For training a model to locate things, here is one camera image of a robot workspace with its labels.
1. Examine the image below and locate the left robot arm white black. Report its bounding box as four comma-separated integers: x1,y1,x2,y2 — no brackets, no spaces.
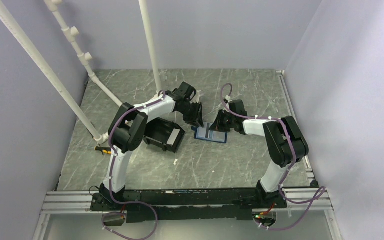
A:
99,82,204,210

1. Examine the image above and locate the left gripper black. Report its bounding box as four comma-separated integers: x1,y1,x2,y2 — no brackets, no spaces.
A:
179,101,204,129

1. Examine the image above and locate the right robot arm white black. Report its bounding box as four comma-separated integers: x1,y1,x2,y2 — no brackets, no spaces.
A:
210,100,309,208

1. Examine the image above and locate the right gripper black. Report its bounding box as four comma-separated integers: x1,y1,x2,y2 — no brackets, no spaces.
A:
210,110,236,133

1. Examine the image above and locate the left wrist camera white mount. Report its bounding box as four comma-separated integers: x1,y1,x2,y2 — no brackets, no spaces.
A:
191,91,202,103

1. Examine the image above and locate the stack of cards in tray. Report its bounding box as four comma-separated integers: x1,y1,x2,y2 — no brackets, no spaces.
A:
166,128,181,146

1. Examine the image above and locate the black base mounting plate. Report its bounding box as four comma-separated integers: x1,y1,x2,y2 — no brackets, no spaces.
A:
90,187,287,223

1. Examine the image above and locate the white PVC pipe frame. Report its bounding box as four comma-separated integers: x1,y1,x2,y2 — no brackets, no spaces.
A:
0,0,163,144

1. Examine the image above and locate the black card tray box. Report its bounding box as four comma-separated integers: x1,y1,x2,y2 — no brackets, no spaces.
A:
143,117,186,153

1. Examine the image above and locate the blue leather card holder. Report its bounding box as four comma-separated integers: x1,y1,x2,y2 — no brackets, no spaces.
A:
191,122,228,144

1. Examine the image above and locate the yellow black screwdriver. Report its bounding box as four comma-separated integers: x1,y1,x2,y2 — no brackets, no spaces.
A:
75,143,112,155

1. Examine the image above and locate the aluminium extrusion rail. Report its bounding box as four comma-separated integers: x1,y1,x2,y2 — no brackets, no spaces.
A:
40,190,334,214

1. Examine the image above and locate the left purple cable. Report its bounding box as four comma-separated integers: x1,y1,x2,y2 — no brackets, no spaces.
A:
101,91,166,240

